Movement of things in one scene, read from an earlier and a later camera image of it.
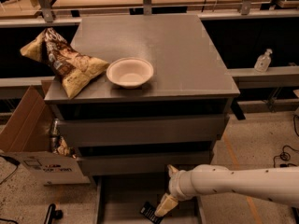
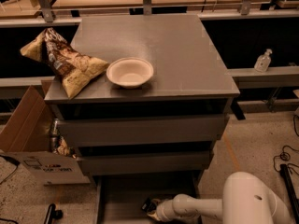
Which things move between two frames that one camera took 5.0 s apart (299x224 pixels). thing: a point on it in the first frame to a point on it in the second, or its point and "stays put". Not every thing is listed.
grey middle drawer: [148, 162] stays put
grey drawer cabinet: [143, 136] stays put
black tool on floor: [52, 214] stays put
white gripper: [175, 184] to [163, 211]
